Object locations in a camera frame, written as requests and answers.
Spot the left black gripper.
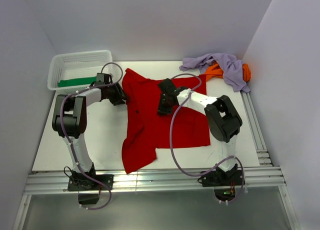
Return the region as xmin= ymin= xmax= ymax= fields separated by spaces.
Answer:
xmin=106 ymin=82 xmax=130 ymax=106

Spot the red t-shirt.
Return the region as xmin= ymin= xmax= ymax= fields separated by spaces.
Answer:
xmin=121 ymin=68 xmax=211 ymax=174

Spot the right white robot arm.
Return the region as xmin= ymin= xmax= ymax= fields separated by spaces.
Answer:
xmin=158 ymin=83 xmax=245 ymax=187

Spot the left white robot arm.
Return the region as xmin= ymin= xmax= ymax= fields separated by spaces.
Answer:
xmin=52 ymin=83 xmax=126 ymax=191

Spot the rolled green t-shirt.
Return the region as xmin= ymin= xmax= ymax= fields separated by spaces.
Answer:
xmin=57 ymin=76 xmax=96 ymax=88

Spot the white plastic basket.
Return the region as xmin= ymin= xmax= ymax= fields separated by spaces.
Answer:
xmin=47 ymin=50 xmax=113 ymax=94

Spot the orange t-shirt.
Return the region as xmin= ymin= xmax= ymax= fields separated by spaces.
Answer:
xmin=204 ymin=63 xmax=252 ymax=83

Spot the lavender t-shirt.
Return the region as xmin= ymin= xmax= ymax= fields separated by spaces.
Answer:
xmin=179 ymin=53 xmax=251 ymax=93

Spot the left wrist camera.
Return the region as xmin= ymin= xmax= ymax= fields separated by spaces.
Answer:
xmin=94 ymin=72 xmax=113 ymax=87

